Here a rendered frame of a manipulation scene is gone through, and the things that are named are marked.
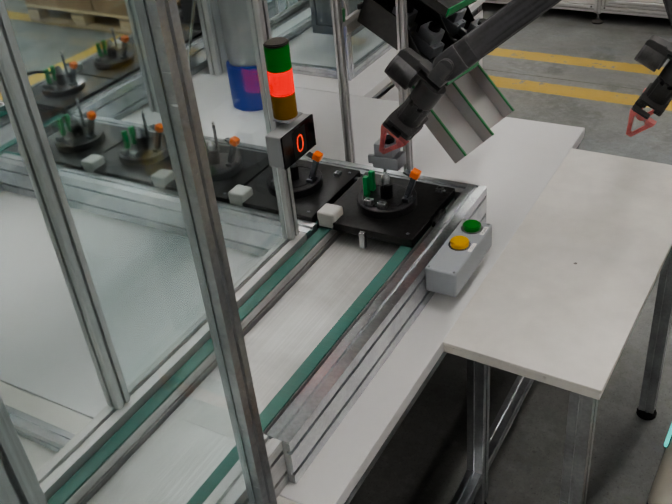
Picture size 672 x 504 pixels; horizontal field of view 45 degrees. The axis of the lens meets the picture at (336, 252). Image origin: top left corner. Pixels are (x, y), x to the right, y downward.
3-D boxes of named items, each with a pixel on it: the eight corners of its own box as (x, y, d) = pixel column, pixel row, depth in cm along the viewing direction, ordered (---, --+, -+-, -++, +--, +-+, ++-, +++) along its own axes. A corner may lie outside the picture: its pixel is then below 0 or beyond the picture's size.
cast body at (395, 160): (406, 163, 185) (404, 134, 181) (398, 171, 182) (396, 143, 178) (373, 157, 189) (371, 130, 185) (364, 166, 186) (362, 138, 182)
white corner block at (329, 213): (344, 220, 189) (343, 205, 187) (334, 230, 186) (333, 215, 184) (327, 216, 192) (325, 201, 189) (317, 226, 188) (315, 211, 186)
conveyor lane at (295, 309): (455, 227, 199) (454, 191, 194) (265, 472, 141) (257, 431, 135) (353, 205, 212) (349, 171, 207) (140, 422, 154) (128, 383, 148)
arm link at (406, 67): (456, 67, 161) (466, 60, 169) (412, 29, 162) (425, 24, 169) (419, 112, 168) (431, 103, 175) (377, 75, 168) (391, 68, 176)
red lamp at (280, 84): (299, 88, 164) (296, 65, 161) (286, 98, 160) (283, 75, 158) (278, 86, 166) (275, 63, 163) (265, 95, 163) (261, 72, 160)
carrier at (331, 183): (361, 177, 206) (357, 132, 199) (312, 225, 189) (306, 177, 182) (280, 162, 217) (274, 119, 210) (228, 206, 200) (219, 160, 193)
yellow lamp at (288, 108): (302, 111, 167) (299, 89, 164) (289, 122, 163) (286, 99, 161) (281, 108, 169) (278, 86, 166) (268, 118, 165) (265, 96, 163)
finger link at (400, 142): (365, 146, 180) (386, 117, 173) (379, 133, 185) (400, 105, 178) (388, 166, 179) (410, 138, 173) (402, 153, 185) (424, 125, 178)
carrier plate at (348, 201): (455, 195, 194) (455, 187, 193) (412, 248, 178) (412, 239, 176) (366, 178, 205) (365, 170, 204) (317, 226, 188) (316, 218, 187)
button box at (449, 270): (492, 246, 184) (492, 222, 181) (456, 298, 170) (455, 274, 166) (463, 239, 187) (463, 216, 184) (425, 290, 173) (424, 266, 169)
